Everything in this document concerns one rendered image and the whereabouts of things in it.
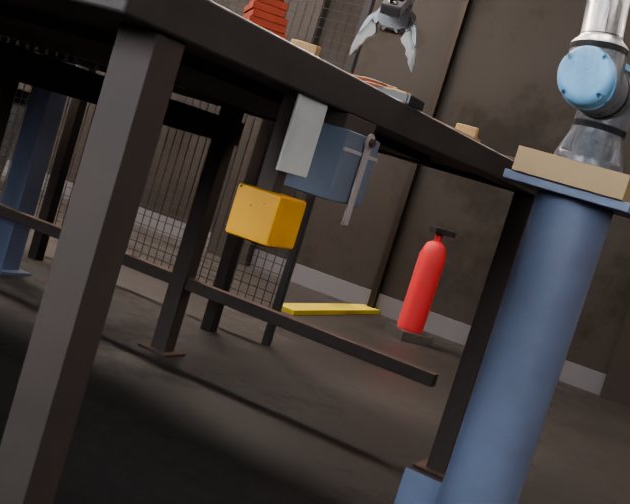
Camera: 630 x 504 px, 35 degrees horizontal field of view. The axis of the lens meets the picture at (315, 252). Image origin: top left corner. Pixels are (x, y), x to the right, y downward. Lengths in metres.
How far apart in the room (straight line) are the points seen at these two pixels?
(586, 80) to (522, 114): 3.89
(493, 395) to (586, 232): 0.40
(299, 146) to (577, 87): 0.73
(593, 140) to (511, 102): 3.81
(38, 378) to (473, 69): 5.03
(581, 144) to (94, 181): 1.24
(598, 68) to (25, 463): 1.33
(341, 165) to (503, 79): 4.43
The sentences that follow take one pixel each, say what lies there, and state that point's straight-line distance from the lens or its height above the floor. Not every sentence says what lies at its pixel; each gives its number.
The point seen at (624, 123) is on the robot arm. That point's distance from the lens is 2.23.
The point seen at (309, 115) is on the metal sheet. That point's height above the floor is 0.83.
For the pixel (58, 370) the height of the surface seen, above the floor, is 0.43.
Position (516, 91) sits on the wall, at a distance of 6.00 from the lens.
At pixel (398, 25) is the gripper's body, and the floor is 1.12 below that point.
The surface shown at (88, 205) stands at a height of 0.63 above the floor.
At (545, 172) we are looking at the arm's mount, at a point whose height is 0.88.
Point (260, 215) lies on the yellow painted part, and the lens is 1.50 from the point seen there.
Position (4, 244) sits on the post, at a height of 0.11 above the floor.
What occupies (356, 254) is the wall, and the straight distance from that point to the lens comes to 6.19.
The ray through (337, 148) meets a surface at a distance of 1.63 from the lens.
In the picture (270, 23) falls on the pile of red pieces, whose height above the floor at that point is 1.13.
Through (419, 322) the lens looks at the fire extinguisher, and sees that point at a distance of 5.37.
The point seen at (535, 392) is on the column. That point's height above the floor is 0.43.
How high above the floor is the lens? 0.76
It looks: 5 degrees down
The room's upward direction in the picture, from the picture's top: 17 degrees clockwise
